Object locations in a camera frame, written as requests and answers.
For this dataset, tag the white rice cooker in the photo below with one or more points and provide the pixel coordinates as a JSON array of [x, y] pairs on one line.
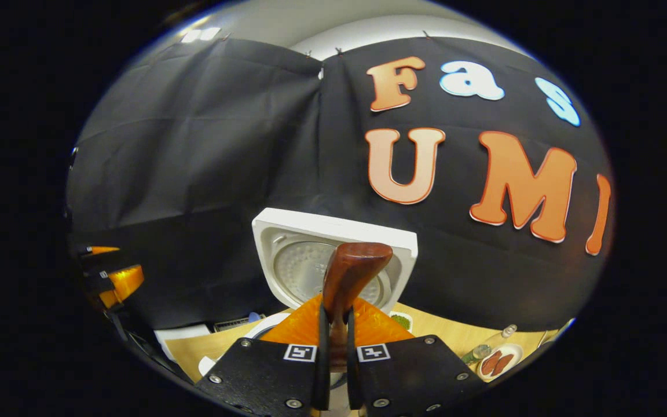
[[287, 231]]

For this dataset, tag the clear plastic water bottle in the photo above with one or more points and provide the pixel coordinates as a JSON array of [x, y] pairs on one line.
[[484, 347]]

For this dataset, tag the brown wooden spoon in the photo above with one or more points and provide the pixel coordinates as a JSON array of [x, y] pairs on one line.
[[351, 272]]

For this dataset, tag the red sausage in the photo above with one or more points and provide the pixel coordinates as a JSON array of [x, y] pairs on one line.
[[504, 365], [490, 363]]

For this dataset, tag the white divided bean dish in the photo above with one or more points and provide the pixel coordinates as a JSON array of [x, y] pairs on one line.
[[402, 320]]

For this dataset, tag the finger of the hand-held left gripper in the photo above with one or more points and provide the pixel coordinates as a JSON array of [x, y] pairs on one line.
[[102, 251], [122, 284]]

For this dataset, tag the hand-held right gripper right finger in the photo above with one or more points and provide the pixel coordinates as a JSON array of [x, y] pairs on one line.
[[353, 370]]

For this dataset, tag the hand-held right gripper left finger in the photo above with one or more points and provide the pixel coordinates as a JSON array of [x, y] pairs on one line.
[[322, 370]]

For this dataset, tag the white round plate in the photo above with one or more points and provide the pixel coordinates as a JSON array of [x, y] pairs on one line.
[[516, 353]]

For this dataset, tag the rectangular ceiling light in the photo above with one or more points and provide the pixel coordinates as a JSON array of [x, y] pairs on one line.
[[200, 35]]

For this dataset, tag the white cardboard box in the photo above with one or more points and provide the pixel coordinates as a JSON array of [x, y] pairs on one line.
[[180, 339]]

